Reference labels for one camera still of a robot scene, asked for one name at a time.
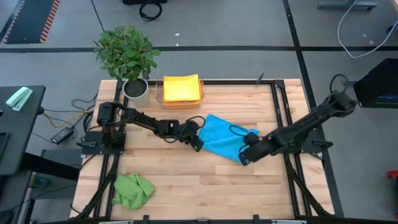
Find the yellow microfiber towel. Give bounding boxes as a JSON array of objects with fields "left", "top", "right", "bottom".
[{"left": 163, "top": 73, "right": 202, "bottom": 103}]

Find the white floor cable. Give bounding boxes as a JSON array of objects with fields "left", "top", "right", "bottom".
[{"left": 337, "top": 0, "right": 398, "bottom": 59}]

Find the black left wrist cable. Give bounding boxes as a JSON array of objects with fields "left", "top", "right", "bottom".
[{"left": 185, "top": 115, "right": 206, "bottom": 129}]

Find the white plant pot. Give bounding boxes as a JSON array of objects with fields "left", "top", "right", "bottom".
[{"left": 122, "top": 77, "right": 151, "bottom": 108}]

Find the mint green stapler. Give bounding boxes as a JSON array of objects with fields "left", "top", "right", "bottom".
[{"left": 5, "top": 86, "right": 34, "bottom": 112}]

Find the black case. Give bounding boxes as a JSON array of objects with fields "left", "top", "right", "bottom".
[{"left": 353, "top": 58, "right": 398, "bottom": 109}]

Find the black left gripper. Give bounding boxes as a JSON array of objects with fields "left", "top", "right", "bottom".
[{"left": 177, "top": 119, "right": 205, "bottom": 152}]

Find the clear plastic bin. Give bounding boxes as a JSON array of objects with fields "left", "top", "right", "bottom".
[{"left": 154, "top": 74, "right": 205, "bottom": 110}]

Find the blue microfiber towel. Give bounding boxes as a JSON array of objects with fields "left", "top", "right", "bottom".
[{"left": 198, "top": 113, "right": 260, "bottom": 164}]

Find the black orange-striped floor mat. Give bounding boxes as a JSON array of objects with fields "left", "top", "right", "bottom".
[{"left": 0, "top": 0, "right": 60, "bottom": 45}]

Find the black desk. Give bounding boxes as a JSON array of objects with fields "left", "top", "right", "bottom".
[{"left": 0, "top": 85, "right": 47, "bottom": 177}]

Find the green microfiber towel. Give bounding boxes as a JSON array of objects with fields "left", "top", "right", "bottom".
[{"left": 111, "top": 173, "right": 155, "bottom": 211}]

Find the black aluminium table frame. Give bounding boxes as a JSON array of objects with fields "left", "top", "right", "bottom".
[{"left": 70, "top": 79, "right": 345, "bottom": 224}]

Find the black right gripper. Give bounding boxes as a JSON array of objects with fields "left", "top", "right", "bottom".
[{"left": 238, "top": 135, "right": 274, "bottom": 166}]

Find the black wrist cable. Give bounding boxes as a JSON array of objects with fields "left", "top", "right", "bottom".
[
  {"left": 185, "top": 115, "right": 206, "bottom": 129},
  {"left": 229, "top": 124, "right": 250, "bottom": 146}
]

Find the coiled black cable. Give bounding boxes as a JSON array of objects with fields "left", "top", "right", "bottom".
[{"left": 138, "top": 1, "right": 163, "bottom": 22}]

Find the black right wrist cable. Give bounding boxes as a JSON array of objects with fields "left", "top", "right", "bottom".
[{"left": 229, "top": 124, "right": 250, "bottom": 146}]

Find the green leafy plant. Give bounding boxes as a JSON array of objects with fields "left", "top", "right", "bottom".
[{"left": 93, "top": 25, "right": 162, "bottom": 83}]

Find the black power adapter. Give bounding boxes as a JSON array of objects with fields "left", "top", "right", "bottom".
[{"left": 50, "top": 126, "right": 75, "bottom": 145}]

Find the grey metal table foot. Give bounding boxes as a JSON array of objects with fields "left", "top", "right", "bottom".
[{"left": 317, "top": 0, "right": 379, "bottom": 10}]

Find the orange microfiber towel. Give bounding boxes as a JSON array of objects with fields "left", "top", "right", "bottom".
[{"left": 161, "top": 99, "right": 205, "bottom": 110}]

